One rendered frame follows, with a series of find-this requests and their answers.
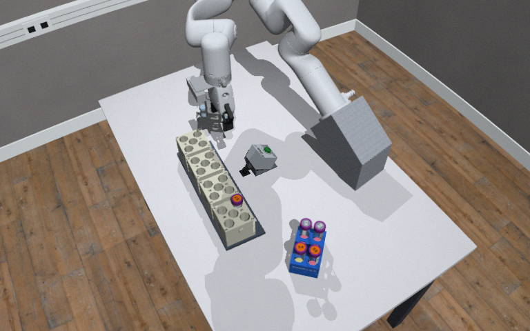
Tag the blue tube rack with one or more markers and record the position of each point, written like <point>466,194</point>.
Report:
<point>304,268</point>

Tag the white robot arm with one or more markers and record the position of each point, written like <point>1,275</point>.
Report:
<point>218,35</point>

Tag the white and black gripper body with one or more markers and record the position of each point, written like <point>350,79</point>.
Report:
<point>221,95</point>

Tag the beige bucket adapter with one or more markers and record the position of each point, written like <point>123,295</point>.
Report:
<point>192,143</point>
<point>242,220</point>
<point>217,190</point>
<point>204,165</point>

